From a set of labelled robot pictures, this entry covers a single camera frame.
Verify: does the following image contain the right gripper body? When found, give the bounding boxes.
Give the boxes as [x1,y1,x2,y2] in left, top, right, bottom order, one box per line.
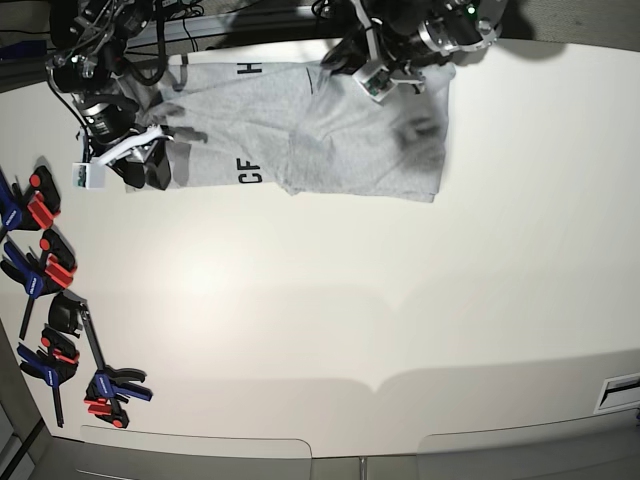
[82,107,173,175]

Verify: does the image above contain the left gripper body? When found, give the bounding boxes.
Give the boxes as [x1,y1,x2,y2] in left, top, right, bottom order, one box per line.
[321,23,426,94]

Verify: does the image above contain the grey T-shirt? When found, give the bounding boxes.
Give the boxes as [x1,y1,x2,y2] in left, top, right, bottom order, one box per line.
[149,62,455,203]

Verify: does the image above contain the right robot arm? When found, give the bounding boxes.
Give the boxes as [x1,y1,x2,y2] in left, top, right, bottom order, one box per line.
[46,1,186,190]

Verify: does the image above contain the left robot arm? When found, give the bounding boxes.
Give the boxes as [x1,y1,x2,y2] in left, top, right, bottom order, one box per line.
[312,1,507,103]

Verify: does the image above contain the blue red bar clamp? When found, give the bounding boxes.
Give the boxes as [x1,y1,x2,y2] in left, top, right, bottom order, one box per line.
[17,326,80,428]
[1,228,77,340]
[1,157,61,240]

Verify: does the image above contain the long black bar clamp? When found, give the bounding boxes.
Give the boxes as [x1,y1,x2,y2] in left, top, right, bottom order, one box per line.
[48,293,153,429]

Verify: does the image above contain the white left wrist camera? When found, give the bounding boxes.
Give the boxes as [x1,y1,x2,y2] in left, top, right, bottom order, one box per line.
[352,61,396,103]

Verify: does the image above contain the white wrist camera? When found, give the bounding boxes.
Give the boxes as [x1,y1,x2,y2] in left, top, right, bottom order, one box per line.
[71,163,106,190]
[352,61,396,103]

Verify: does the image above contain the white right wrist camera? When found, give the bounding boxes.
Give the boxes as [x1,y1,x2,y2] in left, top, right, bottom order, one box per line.
[71,163,106,190]

